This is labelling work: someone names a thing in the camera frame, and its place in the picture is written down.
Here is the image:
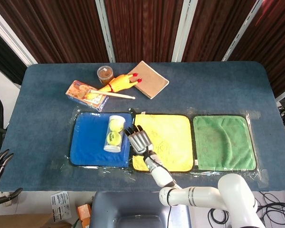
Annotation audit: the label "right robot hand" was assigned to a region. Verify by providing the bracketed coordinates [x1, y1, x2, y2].
[123, 124, 154, 155]

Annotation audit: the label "tennis ball tube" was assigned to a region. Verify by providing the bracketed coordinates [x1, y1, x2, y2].
[103, 115, 126, 153]

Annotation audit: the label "yellow cloth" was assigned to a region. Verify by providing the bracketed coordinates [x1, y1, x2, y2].
[132, 114, 194, 172]

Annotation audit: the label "blue cloth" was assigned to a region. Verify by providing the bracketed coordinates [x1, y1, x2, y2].
[69, 112, 133, 168]

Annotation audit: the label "wooden drumstick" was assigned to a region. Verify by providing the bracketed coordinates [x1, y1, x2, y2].
[88, 89, 136, 100]

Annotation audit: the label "brown cardboard box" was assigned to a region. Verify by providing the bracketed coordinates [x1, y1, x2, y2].
[0, 213, 73, 228]

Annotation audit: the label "yellow rubber chicken toy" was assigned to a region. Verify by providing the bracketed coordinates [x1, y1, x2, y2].
[83, 72, 143, 101]

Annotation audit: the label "brown spiral notebook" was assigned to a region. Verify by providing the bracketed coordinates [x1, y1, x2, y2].
[127, 61, 170, 100]

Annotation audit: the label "white printed paper sheet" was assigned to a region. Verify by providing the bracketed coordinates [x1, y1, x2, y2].
[50, 191, 72, 222]

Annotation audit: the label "grey plastic chair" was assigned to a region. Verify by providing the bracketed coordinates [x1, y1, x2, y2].
[90, 191, 192, 228]

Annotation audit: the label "clear round jar brown contents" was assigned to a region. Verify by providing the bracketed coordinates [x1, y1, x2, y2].
[96, 65, 114, 85]

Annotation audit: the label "biscuit box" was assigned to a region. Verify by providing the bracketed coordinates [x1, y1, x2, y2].
[66, 80, 109, 113]

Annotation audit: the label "green cloth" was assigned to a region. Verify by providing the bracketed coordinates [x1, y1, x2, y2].
[192, 115, 257, 171]

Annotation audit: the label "orange box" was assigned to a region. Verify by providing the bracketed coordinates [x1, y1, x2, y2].
[76, 203, 93, 226]

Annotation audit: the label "black cables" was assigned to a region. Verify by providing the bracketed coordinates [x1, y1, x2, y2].
[208, 191, 285, 228]

